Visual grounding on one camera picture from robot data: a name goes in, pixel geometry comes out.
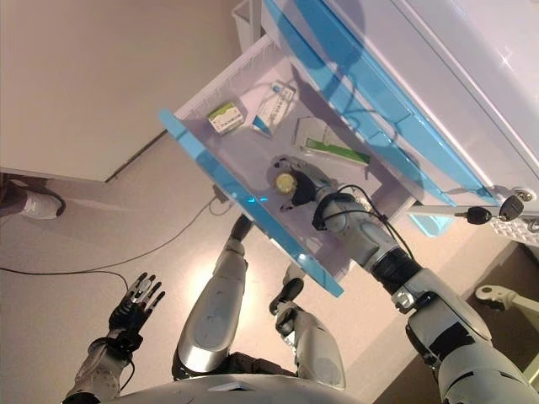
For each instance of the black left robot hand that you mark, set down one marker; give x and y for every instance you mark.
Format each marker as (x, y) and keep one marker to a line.
(126, 320)

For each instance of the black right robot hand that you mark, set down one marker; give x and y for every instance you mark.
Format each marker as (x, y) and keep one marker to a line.
(309, 189)

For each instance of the yellow capsule medicine bottle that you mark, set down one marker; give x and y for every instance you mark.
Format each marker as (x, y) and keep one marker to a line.
(285, 183)

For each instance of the blue fronted cart drawer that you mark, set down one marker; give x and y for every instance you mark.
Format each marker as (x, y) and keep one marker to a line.
(438, 139)
(362, 126)
(236, 168)

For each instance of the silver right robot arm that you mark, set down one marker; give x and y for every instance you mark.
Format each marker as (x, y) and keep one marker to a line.
(455, 320)

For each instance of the green and white medicine box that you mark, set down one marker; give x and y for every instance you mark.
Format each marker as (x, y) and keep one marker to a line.
(225, 118)

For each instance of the clear plastic package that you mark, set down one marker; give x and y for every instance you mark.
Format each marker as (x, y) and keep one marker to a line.
(309, 128)

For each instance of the white and blue packet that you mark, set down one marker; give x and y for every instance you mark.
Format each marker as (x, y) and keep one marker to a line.
(273, 109)

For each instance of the grey robot torso shell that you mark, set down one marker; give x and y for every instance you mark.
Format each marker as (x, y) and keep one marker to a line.
(236, 391)

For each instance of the white sneaker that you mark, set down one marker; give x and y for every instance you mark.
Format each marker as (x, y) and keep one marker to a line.
(42, 206)

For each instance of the silver right robot leg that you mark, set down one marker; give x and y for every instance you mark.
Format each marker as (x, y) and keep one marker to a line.
(316, 341)

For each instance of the black head cart key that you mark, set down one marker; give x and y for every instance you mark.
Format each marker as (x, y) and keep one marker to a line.
(478, 215)
(511, 207)

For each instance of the white side bin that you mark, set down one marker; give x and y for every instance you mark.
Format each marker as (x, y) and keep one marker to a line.
(244, 21)

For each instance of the white medical cart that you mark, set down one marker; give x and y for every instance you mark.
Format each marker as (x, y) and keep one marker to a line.
(463, 63)

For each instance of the white stand base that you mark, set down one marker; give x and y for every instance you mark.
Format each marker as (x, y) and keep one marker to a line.
(488, 292)

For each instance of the white perforated basket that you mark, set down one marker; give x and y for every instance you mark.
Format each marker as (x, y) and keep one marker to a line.
(516, 229)

